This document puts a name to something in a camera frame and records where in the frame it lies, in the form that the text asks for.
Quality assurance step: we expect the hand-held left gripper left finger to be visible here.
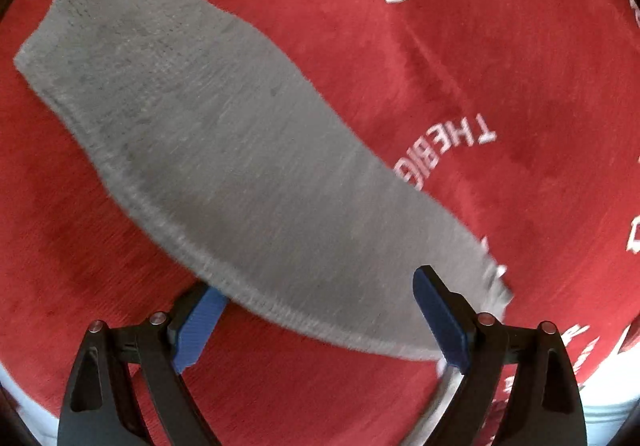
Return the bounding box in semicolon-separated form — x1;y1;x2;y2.
57;280;229;446

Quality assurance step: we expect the red printed blanket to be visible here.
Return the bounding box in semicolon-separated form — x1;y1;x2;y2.
0;0;640;446

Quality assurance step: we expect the grey knit sock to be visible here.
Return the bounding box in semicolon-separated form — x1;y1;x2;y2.
14;0;516;361

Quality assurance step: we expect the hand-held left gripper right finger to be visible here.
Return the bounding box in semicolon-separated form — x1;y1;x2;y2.
400;265;589;446

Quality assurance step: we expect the white sheet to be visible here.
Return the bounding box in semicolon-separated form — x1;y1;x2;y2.
0;361;633;446

